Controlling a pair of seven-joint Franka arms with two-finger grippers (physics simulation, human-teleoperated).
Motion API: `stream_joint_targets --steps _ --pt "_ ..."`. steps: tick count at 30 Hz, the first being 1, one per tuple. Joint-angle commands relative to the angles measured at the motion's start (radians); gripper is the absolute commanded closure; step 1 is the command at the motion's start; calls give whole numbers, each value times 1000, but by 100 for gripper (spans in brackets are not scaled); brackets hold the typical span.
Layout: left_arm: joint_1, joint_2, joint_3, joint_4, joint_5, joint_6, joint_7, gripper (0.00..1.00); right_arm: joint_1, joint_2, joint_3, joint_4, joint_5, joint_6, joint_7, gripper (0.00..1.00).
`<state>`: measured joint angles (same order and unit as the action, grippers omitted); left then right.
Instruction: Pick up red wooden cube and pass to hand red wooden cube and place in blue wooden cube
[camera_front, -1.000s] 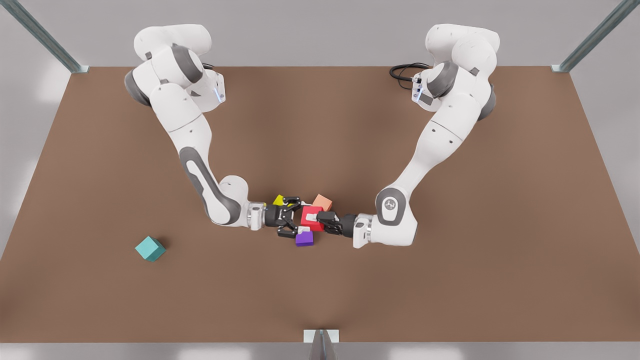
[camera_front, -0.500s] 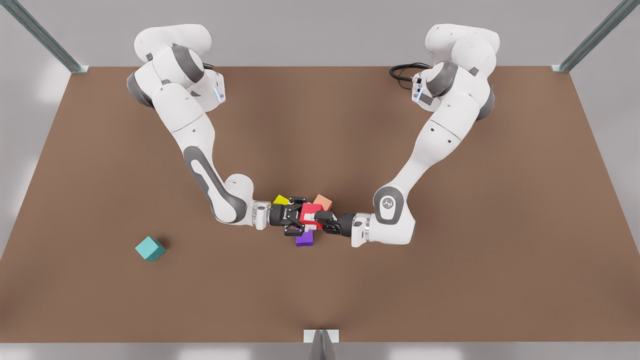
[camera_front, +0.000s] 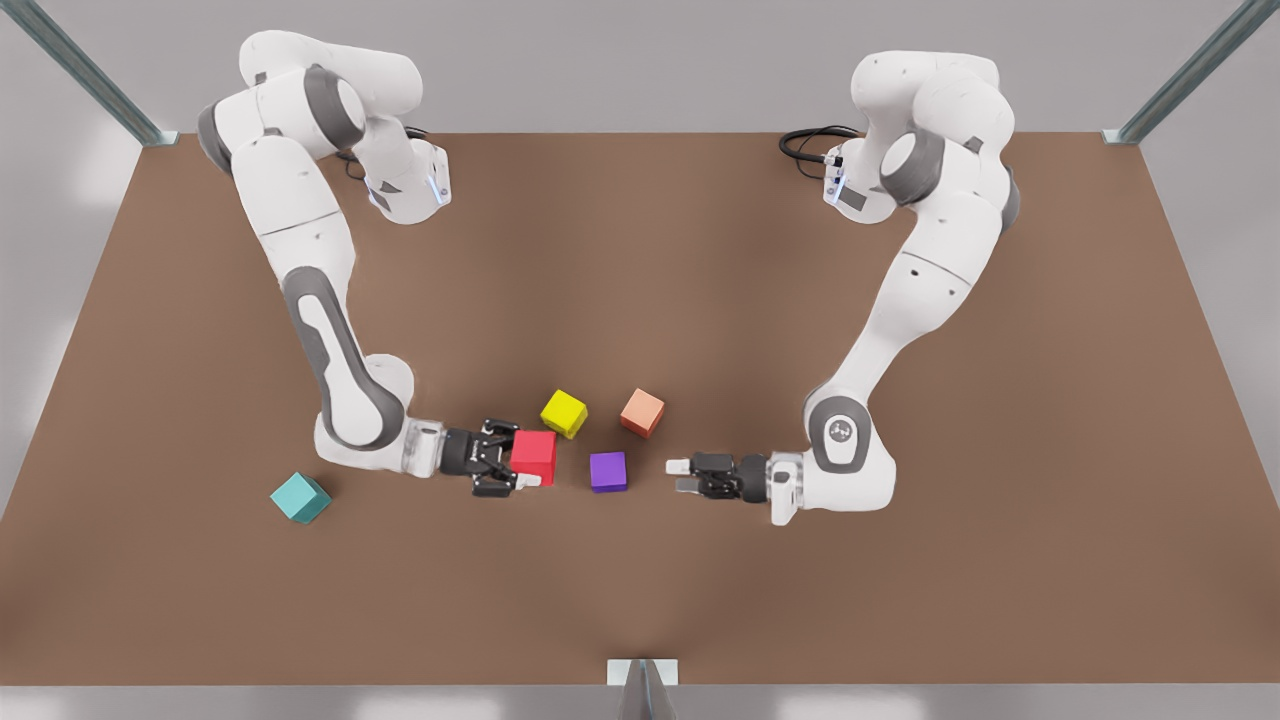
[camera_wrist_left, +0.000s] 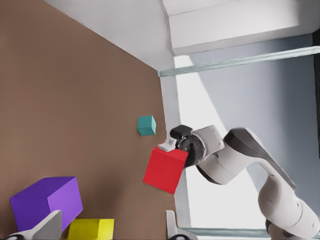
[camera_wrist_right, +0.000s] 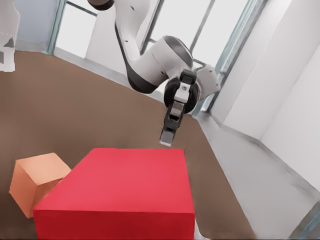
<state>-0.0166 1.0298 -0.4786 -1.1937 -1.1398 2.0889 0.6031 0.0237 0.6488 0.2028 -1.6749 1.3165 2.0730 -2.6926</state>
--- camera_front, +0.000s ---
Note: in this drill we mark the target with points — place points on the red wooden cube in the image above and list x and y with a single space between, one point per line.
534 455

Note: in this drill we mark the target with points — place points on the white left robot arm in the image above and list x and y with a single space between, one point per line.
925 200

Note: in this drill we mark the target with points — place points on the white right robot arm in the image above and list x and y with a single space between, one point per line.
300 200

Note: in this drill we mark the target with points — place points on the orange wooden cube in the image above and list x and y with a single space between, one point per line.
642 412

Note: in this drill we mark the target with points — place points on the purple wooden cube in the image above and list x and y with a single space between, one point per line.
608 471

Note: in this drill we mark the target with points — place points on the yellow wooden cube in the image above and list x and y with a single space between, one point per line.
564 412

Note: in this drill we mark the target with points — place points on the teal wooden cube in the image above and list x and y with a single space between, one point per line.
300 497

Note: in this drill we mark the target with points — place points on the silver frame post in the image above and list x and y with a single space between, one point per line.
641 690
1190 75
85 70

